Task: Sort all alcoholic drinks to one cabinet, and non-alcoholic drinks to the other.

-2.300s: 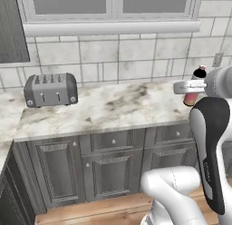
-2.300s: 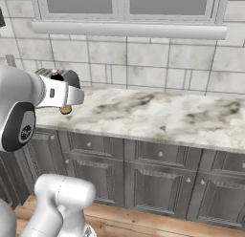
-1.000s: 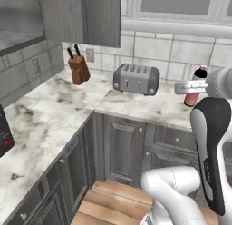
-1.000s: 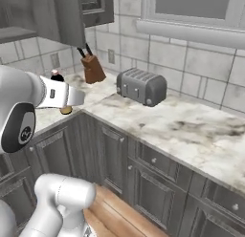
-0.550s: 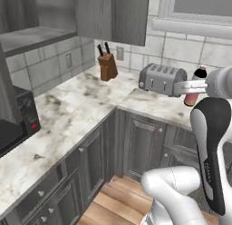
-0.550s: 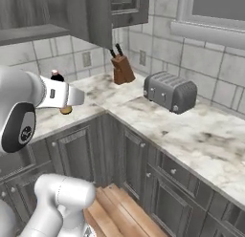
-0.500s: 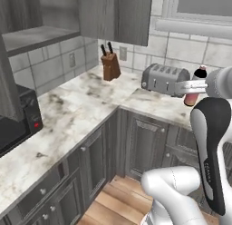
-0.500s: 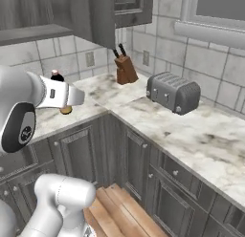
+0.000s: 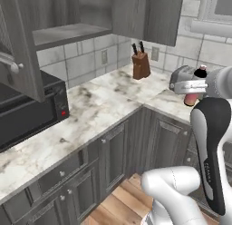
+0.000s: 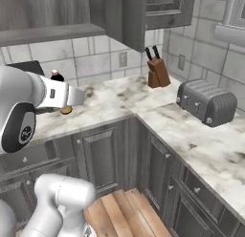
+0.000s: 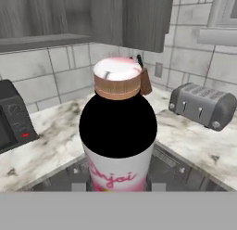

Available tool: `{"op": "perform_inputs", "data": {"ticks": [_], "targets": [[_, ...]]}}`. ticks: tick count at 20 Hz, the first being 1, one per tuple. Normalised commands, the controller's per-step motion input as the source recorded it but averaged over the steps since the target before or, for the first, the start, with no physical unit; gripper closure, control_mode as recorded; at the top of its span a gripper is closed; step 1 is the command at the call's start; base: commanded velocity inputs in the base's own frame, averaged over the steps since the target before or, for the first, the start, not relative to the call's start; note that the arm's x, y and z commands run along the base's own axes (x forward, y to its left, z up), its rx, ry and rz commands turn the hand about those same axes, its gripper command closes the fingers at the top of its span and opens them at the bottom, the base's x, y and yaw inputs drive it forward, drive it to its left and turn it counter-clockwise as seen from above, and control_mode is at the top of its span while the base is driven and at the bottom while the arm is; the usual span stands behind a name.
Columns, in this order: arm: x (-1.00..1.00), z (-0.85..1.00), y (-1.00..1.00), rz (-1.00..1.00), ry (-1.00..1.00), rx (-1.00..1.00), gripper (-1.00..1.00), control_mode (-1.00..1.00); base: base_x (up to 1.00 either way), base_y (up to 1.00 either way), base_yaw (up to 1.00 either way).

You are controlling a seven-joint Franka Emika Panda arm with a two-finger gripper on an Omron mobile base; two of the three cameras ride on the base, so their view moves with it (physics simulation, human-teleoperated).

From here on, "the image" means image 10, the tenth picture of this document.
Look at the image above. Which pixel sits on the grey toaster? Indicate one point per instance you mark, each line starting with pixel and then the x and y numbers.
pixel 207 102

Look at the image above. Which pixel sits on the grey drawer front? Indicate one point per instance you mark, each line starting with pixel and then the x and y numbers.
pixel 35 158
pixel 201 189

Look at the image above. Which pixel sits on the brown wooden knife block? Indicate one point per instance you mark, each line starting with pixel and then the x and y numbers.
pixel 158 75

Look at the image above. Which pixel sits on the white window frame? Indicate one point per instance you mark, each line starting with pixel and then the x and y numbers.
pixel 231 27

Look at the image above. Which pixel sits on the silver cabinet knob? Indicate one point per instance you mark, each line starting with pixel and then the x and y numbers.
pixel 171 187
pixel 28 182
pixel 78 141
pixel 167 155

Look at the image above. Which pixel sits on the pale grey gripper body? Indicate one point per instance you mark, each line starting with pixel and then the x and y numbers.
pixel 76 96

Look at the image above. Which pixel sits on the grey cabinet door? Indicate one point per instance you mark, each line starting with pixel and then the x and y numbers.
pixel 99 158
pixel 191 217
pixel 19 196
pixel 158 174
pixel 169 10

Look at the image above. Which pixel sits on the grey upper cabinet door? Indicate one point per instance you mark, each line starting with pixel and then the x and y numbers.
pixel 169 10

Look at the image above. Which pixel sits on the grey wall outlet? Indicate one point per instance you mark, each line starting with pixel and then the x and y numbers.
pixel 181 62
pixel 122 59

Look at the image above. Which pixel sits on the silver drawer knob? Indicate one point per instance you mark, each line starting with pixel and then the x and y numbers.
pixel 196 189
pixel 25 159

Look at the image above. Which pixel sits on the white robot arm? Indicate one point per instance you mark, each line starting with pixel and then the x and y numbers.
pixel 19 88

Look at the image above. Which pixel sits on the black flat panel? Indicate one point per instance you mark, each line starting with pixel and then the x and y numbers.
pixel 28 67

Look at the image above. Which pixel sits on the grey wide upper cabinet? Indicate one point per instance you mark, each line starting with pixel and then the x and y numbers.
pixel 48 14

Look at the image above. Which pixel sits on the brown round can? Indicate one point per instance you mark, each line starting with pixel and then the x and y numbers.
pixel 66 111

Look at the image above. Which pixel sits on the dark bottle with pink cap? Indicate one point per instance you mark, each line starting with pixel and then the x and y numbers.
pixel 57 76

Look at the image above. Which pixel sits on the grey lower cabinet door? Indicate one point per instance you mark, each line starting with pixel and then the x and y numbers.
pixel 191 217
pixel 158 174
pixel 19 196
pixel 99 158

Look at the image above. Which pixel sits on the grey corner upper cabinet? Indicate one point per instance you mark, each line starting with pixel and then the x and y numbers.
pixel 124 17

